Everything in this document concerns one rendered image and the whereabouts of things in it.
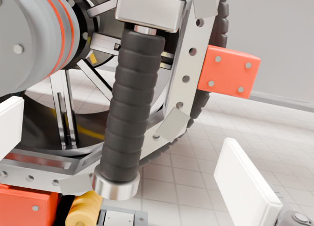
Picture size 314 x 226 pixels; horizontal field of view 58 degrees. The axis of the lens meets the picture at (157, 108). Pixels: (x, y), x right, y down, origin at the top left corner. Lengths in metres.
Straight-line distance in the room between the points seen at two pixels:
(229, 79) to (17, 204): 0.43
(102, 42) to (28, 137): 0.26
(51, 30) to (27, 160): 0.30
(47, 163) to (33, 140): 0.09
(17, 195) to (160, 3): 0.44
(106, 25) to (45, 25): 0.65
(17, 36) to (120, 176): 0.17
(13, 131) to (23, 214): 0.42
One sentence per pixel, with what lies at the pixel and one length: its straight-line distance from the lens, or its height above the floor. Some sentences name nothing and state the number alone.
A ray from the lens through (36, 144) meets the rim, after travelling 0.64.
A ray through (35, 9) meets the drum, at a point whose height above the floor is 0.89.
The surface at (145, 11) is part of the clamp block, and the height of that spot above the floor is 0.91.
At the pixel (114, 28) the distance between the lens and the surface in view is 0.99.
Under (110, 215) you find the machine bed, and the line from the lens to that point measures 1.32.
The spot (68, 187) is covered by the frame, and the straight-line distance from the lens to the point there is 0.54.
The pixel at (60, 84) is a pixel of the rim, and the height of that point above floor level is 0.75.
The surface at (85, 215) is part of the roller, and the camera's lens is 0.59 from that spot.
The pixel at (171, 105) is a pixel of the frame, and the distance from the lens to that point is 0.47.
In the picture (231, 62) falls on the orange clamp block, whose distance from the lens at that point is 0.47.
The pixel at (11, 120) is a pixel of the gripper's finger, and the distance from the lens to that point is 0.18.
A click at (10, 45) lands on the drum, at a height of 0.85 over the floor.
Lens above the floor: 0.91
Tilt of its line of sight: 17 degrees down
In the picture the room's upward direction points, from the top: 13 degrees clockwise
